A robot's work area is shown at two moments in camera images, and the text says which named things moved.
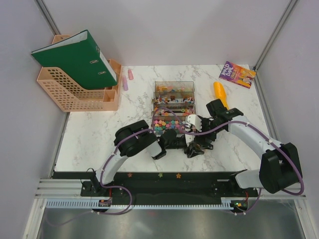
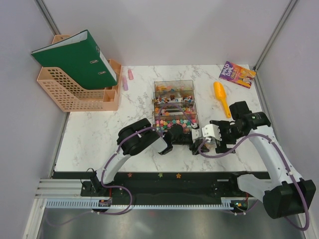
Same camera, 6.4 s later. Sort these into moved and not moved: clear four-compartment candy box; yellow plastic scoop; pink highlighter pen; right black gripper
Moved: right black gripper
Not moved: yellow plastic scoop; pink highlighter pen; clear four-compartment candy box
